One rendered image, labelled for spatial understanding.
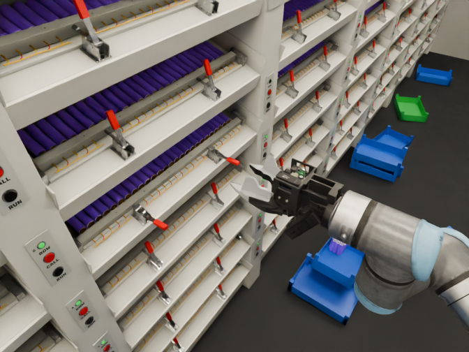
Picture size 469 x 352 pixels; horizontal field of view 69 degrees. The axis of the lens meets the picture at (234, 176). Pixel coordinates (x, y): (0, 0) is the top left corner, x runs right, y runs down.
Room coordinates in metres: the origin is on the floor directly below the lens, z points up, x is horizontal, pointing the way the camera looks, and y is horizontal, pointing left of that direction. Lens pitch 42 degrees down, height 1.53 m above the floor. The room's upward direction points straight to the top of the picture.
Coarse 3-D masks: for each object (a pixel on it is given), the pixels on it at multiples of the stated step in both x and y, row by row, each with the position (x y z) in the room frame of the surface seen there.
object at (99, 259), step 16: (224, 112) 0.91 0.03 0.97; (240, 112) 0.89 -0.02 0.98; (240, 128) 0.86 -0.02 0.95; (256, 128) 0.86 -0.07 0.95; (224, 144) 0.78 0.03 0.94; (240, 144) 0.80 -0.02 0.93; (208, 160) 0.71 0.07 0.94; (224, 160) 0.73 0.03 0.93; (192, 176) 0.65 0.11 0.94; (208, 176) 0.67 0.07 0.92; (160, 192) 0.59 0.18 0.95; (176, 192) 0.59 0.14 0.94; (192, 192) 0.62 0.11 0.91; (144, 208) 0.54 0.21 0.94; (160, 208) 0.54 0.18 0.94; (176, 208) 0.58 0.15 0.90; (128, 224) 0.49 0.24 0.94; (112, 240) 0.45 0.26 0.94; (128, 240) 0.45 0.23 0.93; (96, 256) 0.41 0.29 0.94; (112, 256) 0.41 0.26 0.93; (96, 272) 0.38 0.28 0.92
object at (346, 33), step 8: (360, 8) 1.45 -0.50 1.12; (352, 24) 1.43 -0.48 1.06; (360, 24) 1.49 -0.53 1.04; (336, 32) 1.46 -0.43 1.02; (344, 32) 1.44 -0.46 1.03; (352, 32) 1.42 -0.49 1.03; (344, 40) 1.44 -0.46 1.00; (352, 40) 1.44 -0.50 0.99; (352, 48) 1.47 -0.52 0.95; (352, 56) 1.49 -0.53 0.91; (344, 64) 1.43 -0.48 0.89; (336, 72) 1.44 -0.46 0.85; (344, 72) 1.43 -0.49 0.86; (336, 80) 1.44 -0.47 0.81; (344, 88) 1.48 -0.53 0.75; (336, 104) 1.43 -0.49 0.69; (328, 112) 1.44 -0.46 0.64; (336, 120) 1.48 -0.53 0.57; (328, 136) 1.42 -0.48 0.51; (320, 144) 1.44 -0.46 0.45; (328, 144) 1.44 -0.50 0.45; (328, 152) 1.47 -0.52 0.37; (328, 160) 1.50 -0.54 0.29; (320, 168) 1.43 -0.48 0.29
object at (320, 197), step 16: (288, 176) 0.45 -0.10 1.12; (304, 176) 0.47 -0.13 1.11; (320, 176) 0.45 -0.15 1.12; (272, 192) 0.45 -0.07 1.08; (288, 192) 0.43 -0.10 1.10; (304, 192) 0.43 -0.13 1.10; (320, 192) 0.43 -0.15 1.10; (336, 192) 0.41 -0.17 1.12; (288, 208) 0.43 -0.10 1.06; (304, 208) 0.43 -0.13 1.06; (320, 208) 0.42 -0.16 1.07
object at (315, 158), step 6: (318, 150) 1.44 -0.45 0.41; (312, 156) 1.42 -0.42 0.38; (318, 156) 1.43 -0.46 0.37; (324, 156) 1.42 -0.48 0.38; (306, 162) 1.38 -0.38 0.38; (312, 162) 1.39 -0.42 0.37; (318, 162) 1.39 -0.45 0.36; (300, 168) 1.30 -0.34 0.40; (306, 168) 1.33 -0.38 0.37; (270, 216) 1.01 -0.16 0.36; (270, 222) 0.98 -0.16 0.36; (264, 228) 0.93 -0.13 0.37
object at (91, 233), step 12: (240, 120) 0.86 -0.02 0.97; (216, 132) 0.80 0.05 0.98; (228, 132) 0.82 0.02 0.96; (204, 144) 0.74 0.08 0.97; (192, 156) 0.69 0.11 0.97; (168, 168) 0.64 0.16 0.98; (180, 168) 0.65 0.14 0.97; (192, 168) 0.67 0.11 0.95; (156, 180) 0.60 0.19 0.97; (168, 180) 0.61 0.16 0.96; (144, 192) 0.56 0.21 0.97; (132, 204) 0.52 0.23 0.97; (108, 216) 0.48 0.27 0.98; (120, 216) 0.50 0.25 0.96; (96, 228) 0.45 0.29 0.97; (84, 240) 0.42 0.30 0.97
